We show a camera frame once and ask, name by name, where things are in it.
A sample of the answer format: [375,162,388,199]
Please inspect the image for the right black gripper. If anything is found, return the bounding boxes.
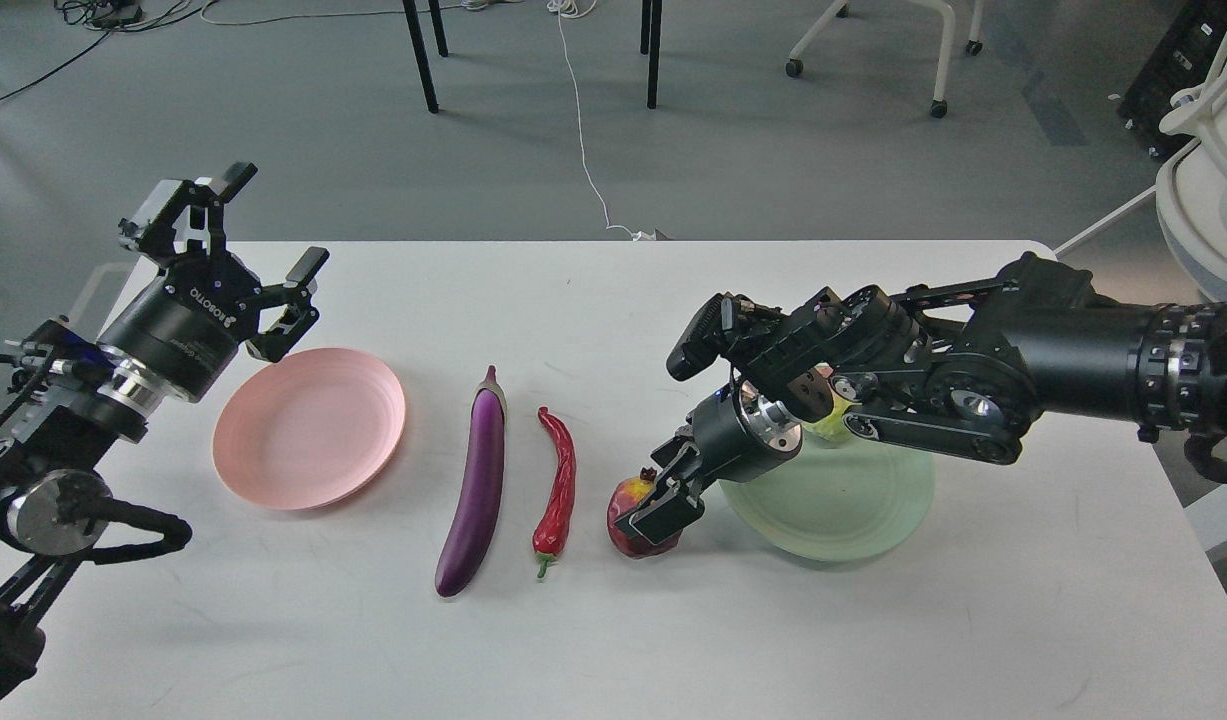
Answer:
[614,386,802,547]

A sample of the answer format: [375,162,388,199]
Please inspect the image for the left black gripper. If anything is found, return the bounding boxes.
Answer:
[98,161,330,404]

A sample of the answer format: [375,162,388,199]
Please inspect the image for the red pomegranate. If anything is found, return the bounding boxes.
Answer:
[606,467,683,559]

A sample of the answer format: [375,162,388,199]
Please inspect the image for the green red apple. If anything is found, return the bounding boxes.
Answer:
[801,386,854,446]

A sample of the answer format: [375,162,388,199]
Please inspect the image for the purple eggplant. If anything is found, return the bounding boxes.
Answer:
[434,366,507,599]

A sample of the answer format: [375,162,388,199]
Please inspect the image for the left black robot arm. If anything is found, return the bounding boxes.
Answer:
[0,161,329,702]

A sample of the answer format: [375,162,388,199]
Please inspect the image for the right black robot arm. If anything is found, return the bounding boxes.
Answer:
[610,251,1227,550]

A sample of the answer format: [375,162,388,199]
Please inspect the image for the red chili pepper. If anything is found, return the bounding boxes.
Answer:
[533,406,577,580]

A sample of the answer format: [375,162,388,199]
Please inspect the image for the green plate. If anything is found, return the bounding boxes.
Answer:
[721,432,936,562]

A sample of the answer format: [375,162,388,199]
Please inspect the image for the pink plate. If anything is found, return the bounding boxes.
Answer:
[212,348,407,511]

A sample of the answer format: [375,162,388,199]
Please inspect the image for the black table legs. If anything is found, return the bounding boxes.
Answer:
[401,0,664,117]

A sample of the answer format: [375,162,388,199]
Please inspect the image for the white chair base with wheels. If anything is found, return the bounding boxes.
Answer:
[783,1,993,121]

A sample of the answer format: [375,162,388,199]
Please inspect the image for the white office chair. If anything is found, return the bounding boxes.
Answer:
[1053,0,1227,301]

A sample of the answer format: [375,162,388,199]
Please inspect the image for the black box on floor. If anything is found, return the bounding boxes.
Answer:
[1117,1,1227,161]

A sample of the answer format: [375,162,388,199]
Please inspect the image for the black cables on floor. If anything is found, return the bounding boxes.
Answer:
[0,0,494,117]

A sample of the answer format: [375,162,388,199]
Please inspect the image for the white cable on floor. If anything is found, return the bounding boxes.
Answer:
[545,0,659,242]

